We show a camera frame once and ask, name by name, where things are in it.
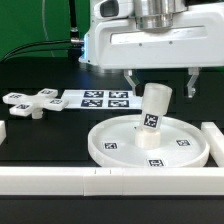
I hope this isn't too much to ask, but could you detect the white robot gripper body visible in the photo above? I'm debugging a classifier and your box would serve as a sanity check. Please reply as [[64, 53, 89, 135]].
[[79, 3, 224, 70]]

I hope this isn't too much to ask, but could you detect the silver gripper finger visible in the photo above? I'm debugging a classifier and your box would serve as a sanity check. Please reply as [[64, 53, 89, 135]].
[[187, 67, 200, 98], [124, 70, 143, 96]]

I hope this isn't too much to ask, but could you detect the white round table top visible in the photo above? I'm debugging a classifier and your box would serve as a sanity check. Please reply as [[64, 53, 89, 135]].
[[88, 115, 210, 168]]

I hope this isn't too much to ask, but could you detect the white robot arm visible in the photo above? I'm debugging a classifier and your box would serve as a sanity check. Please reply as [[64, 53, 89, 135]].
[[79, 0, 224, 97]]

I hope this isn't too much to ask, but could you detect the white marker plate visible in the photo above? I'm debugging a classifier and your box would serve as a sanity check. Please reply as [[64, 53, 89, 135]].
[[62, 90, 142, 110]]

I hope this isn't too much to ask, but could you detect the white right fence bar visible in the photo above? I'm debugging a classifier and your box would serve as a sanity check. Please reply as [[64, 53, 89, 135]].
[[201, 122, 224, 168]]

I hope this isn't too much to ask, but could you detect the white fence bar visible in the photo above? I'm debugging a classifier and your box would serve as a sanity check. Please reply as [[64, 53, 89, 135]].
[[201, 122, 224, 168], [0, 167, 224, 196], [0, 121, 6, 145]]

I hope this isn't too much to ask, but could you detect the white cross-shaped table base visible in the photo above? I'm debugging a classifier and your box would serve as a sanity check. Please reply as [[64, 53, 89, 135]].
[[2, 88, 69, 119]]

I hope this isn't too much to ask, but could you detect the white left fence bar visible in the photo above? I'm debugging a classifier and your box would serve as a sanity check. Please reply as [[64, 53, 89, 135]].
[[0, 121, 6, 145]]

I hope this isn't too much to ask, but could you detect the white front fence bar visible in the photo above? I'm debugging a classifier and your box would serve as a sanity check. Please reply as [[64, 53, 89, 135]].
[[0, 167, 224, 196]]

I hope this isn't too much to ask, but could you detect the black vertical cable connector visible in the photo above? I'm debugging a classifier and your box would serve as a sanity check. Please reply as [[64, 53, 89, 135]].
[[68, 0, 79, 38]]

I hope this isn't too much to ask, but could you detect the black cable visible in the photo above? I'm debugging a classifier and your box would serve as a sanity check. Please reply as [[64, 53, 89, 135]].
[[0, 39, 84, 64]]

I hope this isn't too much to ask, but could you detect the white thin cable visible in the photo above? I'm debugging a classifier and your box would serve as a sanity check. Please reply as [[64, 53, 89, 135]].
[[41, 0, 56, 58]]

